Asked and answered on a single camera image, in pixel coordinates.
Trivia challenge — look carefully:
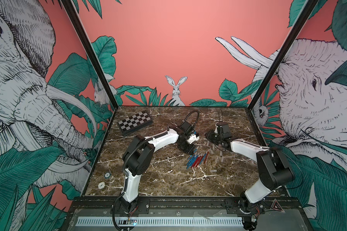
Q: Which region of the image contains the blue knife bottom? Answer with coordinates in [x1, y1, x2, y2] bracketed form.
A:
[197, 152, 209, 167]

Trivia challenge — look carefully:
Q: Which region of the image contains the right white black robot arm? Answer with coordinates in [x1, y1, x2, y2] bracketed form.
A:
[205, 122, 295, 206]

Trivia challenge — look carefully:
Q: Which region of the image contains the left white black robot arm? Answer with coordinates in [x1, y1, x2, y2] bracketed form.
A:
[121, 122, 200, 205]

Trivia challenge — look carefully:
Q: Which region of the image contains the black white checkerboard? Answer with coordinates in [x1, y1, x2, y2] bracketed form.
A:
[117, 110, 153, 135]

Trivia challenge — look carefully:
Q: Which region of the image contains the red warning triangle sticker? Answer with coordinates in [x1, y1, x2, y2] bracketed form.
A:
[270, 198, 285, 213]

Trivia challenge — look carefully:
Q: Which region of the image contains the left black camera cable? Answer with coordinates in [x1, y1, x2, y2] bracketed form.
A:
[183, 109, 200, 126]

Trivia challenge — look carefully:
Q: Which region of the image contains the right black frame post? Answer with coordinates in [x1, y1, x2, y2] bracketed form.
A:
[247, 0, 318, 110]

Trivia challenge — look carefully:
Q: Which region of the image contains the black frame post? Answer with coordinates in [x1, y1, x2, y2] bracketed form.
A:
[61, 0, 119, 110]
[247, 0, 318, 110]

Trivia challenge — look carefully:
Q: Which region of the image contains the black front rail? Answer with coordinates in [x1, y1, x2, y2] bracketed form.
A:
[68, 196, 302, 215]

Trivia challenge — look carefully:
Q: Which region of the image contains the white perforated cable duct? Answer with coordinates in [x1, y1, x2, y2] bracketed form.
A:
[75, 217, 243, 227]

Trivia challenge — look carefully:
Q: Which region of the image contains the left black frame post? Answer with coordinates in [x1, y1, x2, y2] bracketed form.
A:
[61, 0, 119, 110]

